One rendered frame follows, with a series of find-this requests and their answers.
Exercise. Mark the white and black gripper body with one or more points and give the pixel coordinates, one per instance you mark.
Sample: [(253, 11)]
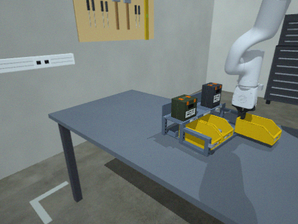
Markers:
[(245, 97)]

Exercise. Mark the olive green case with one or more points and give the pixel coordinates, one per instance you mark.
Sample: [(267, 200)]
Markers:
[(184, 107)]

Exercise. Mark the yellow open-front bin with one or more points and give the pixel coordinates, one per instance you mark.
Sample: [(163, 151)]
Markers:
[(258, 128), (205, 129), (218, 123)]

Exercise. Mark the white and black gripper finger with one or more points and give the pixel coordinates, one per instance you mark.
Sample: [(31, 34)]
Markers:
[(243, 114), (239, 110)]

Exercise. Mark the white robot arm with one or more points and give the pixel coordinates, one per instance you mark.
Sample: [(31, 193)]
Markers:
[(268, 21)]

